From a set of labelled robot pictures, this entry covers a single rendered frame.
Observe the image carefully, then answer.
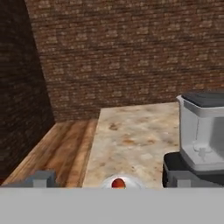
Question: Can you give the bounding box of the white plate with red centre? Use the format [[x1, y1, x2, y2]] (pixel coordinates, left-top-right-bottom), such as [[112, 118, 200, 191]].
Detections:
[[100, 174, 144, 188]]

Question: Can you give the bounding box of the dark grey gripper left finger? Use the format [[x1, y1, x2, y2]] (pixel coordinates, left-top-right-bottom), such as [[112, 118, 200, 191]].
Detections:
[[1, 170, 60, 188]]

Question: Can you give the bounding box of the blender with black base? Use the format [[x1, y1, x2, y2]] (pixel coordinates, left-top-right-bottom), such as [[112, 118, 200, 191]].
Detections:
[[161, 91, 224, 188]]

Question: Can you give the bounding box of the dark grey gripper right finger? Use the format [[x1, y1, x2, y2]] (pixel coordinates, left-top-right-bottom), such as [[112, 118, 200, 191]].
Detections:
[[168, 171, 223, 188]]

